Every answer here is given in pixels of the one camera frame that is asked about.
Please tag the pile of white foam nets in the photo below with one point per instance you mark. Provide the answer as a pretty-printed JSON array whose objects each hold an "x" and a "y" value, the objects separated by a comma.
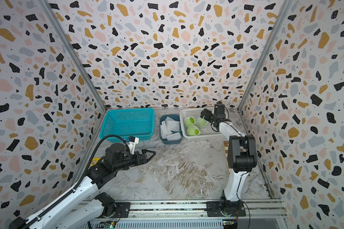
[{"x": 170, "y": 128}]

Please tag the white plastic basket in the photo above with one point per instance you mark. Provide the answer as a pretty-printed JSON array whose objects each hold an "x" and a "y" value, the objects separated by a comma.
[{"x": 206, "y": 133}]

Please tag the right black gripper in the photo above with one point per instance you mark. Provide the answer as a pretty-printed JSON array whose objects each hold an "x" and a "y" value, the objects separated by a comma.
[{"x": 205, "y": 110}]

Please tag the teal plastic basket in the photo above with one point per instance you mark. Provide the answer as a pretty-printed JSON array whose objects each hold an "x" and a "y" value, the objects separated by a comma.
[{"x": 139, "y": 122}]

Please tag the white foam net sleeve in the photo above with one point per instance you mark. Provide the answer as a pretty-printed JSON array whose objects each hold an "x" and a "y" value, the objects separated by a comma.
[
  {"x": 187, "y": 123},
  {"x": 189, "y": 129},
  {"x": 201, "y": 123}
]

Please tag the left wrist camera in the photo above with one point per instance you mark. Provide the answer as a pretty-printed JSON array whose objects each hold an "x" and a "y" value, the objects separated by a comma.
[{"x": 131, "y": 143}]

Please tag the yellow triangular plastic piece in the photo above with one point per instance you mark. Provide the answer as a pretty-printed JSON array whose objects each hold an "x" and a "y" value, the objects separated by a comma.
[{"x": 94, "y": 161}]

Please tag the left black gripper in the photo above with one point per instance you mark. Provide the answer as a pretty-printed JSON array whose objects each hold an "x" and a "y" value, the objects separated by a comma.
[{"x": 144, "y": 159}]

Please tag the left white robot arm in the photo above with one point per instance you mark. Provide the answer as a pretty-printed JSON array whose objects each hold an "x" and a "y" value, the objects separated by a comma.
[{"x": 59, "y": 213}]

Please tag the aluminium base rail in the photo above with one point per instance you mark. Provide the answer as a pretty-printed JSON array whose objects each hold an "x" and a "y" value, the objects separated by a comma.
[{"x": 178, "y": 214}]

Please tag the dark teal small bin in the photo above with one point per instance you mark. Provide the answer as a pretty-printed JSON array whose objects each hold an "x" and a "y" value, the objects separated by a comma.
[{"x": 170, "y": 140}]

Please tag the wooden chessboard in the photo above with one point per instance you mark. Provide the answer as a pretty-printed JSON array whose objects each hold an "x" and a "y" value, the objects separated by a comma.
[{"x": 226, "y": 146}]

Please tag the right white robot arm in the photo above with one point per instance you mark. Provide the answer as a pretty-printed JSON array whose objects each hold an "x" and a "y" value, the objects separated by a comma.
[{"x": 241, "y": 158}]

